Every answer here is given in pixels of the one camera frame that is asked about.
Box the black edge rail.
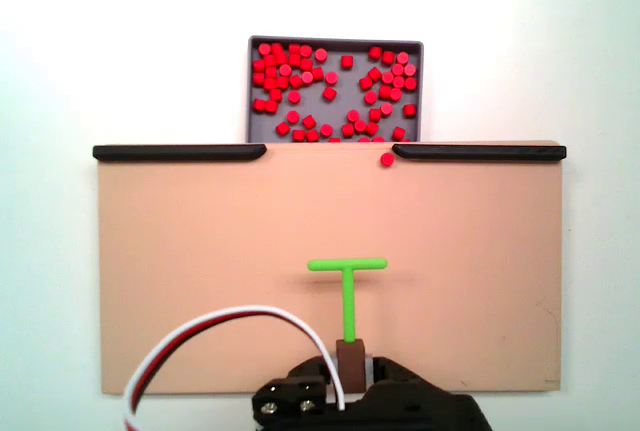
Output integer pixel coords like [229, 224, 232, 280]
[392, 143, 568, 162]
[92, 144, 268, 162]

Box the grey rectangular tray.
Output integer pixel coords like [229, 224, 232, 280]
[246, 34, 425, 145]

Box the red white black servo cable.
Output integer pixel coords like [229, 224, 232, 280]
[122, 304, 347, 431]

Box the green T pusher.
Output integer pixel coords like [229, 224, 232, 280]
[306, 256, 389, 395]

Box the beige rectangular board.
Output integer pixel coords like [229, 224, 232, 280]
[93, 139, 566, 396]

